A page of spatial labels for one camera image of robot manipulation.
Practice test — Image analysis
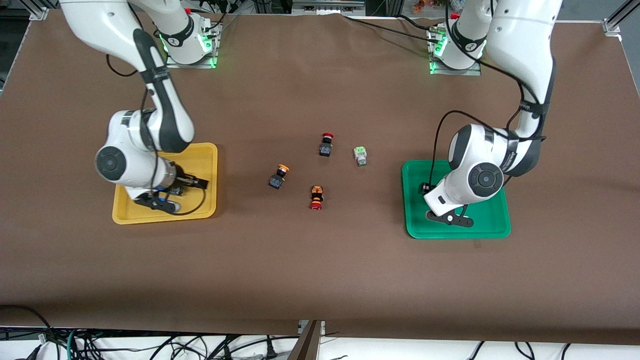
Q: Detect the yellow plastic tray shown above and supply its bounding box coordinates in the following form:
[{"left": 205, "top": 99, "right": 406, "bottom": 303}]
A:
[{"left": 112, "top": 142, "right": 219, "bottom": 225}]

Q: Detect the green plastic tray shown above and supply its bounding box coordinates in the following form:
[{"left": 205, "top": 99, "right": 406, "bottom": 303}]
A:
[{"left": 401, "top": 159, "right": 512, "bottom": 240}]

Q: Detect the brown table cover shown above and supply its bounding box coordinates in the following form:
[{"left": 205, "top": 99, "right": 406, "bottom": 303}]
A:
[{"left": 0, "top": 10, "right": 640, "bottom": 346}]

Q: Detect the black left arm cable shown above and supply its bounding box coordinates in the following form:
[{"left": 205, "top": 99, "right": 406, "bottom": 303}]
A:
[{"left": 429, "top": 0, "right": 546, "bottom": 187}]

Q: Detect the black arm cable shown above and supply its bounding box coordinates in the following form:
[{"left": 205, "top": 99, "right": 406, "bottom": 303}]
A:
[
  {"left": 429, "top": 0, "right": 546, "bottom": 187},
  {"left": 105, "top": 50, "right": 208, "bottom": 217}
]

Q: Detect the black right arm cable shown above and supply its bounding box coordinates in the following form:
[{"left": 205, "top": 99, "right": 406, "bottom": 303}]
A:
[{"left": 105, "top": 50, "right": 208, "bottom": 217}]

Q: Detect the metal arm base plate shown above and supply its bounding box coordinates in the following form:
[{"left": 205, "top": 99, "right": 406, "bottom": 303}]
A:
[
  {"left": 427, "top": 25, "right": 483, "bottom": 77},
  {"left": 164, "top": 20, "right": 222, "bottom": 69}
]

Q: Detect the black cable on table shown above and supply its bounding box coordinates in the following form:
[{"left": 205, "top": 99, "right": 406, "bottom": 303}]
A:
[{"left": 342, "top": 14, "right": 441, "bottom": 40}]

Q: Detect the metal table bracket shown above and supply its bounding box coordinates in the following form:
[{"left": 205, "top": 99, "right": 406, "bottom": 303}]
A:
[{"left": 287, "top": 320, "right": 327, "bottom": 360}]

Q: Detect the black floor cable loop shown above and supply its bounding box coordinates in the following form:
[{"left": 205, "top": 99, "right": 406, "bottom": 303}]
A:
[{"left": 0, "top": 304, "right": 63, "bottom": 360}]

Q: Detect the grey metal rail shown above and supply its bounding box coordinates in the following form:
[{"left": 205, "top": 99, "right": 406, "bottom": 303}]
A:
[{"left": 291, "top": 0, "right": 367, "bottom": 16}]

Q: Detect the aluminium frame corner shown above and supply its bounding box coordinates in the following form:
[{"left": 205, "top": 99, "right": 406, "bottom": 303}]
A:
[{"left": 602, "top": 0, "right": 640, "bottom": 37}]

